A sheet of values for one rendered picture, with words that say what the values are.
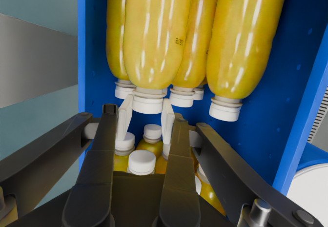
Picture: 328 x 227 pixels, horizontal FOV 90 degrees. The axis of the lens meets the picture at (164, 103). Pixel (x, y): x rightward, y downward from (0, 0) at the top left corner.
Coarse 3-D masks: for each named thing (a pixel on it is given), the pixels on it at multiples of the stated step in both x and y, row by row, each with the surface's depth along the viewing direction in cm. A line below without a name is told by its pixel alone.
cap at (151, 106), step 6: (138, 102) 19; (144, 102) 19; (150, 102) 19; (156, 102) 19; (162, 102) 21; (138, 108) 19; (144, 108) 19; (150, 108) 19; (156, 108) 20; (162, 108) 21
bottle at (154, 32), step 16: (128, 0) 17; (144, 0) 16; (160, 0) 15; (176, 0) 16; (128, 16) 17; (144, 16) 16; (160, 16) 16; (176, 16) 16; (128, 32) 17; (144, 32) 16; (160, 32) 16; (176, 32) 17; (128, 48) 17; (144, 48) 16; (160, 48) 16; (176, 48) 17; (128, 64) 18; (144, 64) 17; (160, 64) 17; (176, 64) 18; (144, 80) 18; (160, 80) 18; (144, 96) 19; (160, 96) 19
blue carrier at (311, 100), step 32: (96, 0) 21; (288, 0) 24; (320, 0) 19; (96, 32) 23; (288, 32) 23; (320, 32) 18; (96, 64) 24; (288, 64) 23; (320, 64) 12; (96, 96) 25; (256, 96) 28; (288, 96) 22; (320, 96) 12; (128, 128) 36; (224, 128) 34; (256, 128) 28; (288, 128) 20; (256, 160) 27; (288, 160) 13
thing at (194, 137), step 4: (176, 116) 17; (180, 116) 17; (192, 128) 14; (172, 132) 15; (192, 132) 14; (196, 132) 14; (192, 136) 14; (196, 136) 14; (200, 136) 14; (192, 140) 14; (196, 140) 14; (200, 140) 14; (192, 144) 14; (196, 144) 14; (200, 144) 14
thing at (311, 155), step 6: (306, 144) 44; (312, 144) 47; (306, 150) 41; (312, 150) 41; (318, 150) 42; (306, 156) 39; (312, 156) 39; (318, 156) 39; (324, 156) 39; (300, 162) 38; (306, 162) 38; (312, 162) 37; (318, 162) 37; (324, 162) 37; (300, 168) 37
